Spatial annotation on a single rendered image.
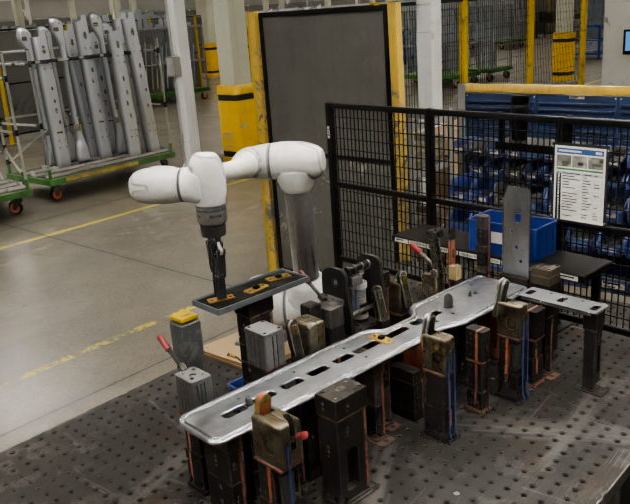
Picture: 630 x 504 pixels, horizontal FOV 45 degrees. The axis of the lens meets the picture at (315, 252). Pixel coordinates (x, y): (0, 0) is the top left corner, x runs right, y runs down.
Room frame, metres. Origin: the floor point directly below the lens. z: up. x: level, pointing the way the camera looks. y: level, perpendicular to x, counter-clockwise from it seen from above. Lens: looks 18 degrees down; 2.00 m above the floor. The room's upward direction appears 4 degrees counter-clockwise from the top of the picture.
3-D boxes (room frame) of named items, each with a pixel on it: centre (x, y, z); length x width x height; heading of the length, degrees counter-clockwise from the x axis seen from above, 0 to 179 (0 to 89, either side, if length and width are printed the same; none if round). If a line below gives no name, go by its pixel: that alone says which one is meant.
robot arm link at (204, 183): (2.21, 0.31, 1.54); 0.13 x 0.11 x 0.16; 81
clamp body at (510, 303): (2.30, -0.63, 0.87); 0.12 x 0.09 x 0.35; 42
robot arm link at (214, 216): (2.21, 0.30, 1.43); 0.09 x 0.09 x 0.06
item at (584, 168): (2.79, -1.01, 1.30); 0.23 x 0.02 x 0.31; 42
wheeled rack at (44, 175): (9.84, 2.79, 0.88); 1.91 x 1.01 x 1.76; 139
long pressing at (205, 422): (2.16, -0.18, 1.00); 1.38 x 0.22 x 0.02; 132
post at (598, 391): (2.32, -0.90, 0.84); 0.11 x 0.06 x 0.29; 42
